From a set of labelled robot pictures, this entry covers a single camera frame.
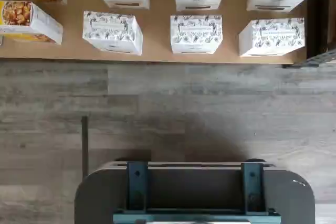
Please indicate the grey robot base cart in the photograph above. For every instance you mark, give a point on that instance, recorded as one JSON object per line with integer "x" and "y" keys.
{"x": 99, "y": 197}

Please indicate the teal metal bracket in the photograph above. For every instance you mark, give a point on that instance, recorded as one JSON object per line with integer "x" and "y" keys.
{"x": 252, "y": 187}
{"x": 137, "y": 187}

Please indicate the teal metal crossbar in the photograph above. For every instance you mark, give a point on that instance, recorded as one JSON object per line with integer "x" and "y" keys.
{"x": 197, "y": 217}

